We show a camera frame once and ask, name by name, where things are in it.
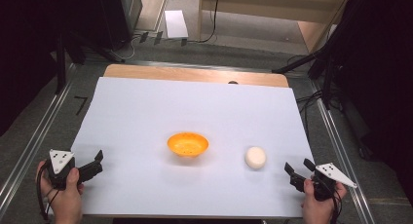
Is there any person's right hand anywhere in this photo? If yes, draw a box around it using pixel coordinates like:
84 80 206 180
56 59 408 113
300 179 348 224

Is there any black hanging cable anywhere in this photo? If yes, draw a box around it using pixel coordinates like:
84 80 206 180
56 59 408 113
194 0 222 45

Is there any white paper sheet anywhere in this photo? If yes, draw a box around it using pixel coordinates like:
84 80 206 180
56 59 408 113
164 10 190 40

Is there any black tripod stand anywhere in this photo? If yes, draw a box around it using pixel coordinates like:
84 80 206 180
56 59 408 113
272 45 345 111
53 28 127 95

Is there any white table sheet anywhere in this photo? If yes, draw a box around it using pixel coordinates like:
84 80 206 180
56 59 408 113
69 76 316 219

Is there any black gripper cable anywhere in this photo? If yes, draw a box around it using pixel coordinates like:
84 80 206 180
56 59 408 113
325 184 345 224
35 162 61 222

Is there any metal floor rail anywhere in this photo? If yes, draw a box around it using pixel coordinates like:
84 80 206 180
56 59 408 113
0 63 79 215
310 79 378 224

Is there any white round bun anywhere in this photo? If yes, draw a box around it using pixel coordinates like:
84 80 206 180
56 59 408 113
244 145 268 170

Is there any light wooden furniture frame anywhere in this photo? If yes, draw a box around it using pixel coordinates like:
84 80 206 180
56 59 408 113
196 0 354 55

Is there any person's left hand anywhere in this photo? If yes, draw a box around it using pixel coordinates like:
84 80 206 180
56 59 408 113
35 160 86 224

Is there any bundle of black floor cables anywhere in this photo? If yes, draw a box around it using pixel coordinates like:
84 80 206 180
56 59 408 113
294 89 327 135

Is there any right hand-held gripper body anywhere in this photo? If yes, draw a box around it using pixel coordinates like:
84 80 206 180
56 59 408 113
310 162 358 203

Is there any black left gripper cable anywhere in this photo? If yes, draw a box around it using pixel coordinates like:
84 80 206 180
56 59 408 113
35 162 61 222

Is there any wooden table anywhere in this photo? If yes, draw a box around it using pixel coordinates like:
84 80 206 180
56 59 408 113
102 63 290 89

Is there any dark grey cabinet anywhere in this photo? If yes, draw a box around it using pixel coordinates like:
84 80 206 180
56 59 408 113
96 0 144 52

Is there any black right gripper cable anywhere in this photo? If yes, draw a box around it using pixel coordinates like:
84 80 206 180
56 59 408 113
325 184 345 224

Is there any orange bowl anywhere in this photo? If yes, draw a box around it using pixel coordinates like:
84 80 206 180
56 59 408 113
167 131 210 159

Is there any white floor cable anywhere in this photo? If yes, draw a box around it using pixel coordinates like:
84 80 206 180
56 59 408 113
110 34 145 61

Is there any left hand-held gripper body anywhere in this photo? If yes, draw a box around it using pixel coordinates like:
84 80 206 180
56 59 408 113
46 149 81 191

